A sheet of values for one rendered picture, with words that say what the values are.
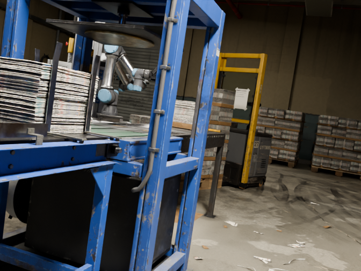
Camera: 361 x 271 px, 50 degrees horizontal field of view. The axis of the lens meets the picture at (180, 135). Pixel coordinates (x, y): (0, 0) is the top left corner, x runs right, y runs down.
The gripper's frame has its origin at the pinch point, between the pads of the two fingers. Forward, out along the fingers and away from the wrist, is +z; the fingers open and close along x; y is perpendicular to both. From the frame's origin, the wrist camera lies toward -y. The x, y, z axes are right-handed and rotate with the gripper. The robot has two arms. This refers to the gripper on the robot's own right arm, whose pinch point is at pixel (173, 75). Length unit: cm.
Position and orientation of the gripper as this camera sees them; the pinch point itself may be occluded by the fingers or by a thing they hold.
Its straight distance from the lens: 331.8
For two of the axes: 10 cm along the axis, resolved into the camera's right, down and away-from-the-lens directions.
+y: -1.7, 9.8, -0.7
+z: 9.8, 1.5, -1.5
